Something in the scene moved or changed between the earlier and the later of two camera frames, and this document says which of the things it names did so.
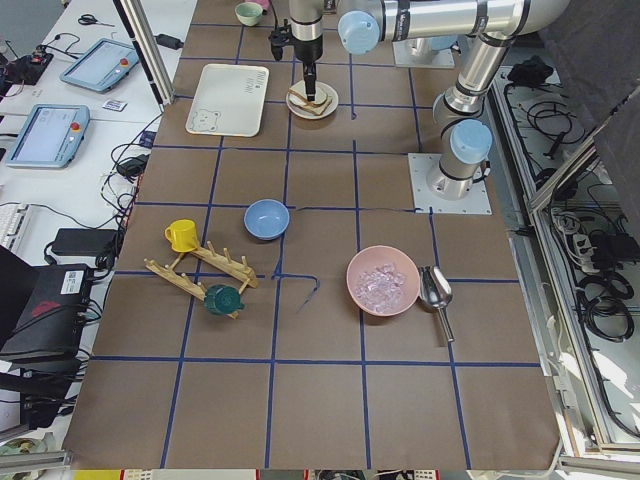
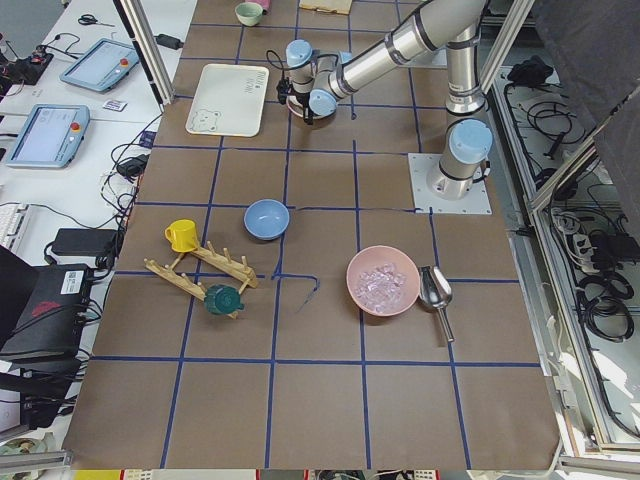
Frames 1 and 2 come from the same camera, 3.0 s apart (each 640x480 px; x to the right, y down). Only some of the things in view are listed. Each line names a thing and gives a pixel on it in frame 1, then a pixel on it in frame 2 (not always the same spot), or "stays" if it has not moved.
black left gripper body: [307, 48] → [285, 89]
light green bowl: [249, 13] stays
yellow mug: [182, 235] stays
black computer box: [51, 325] stays
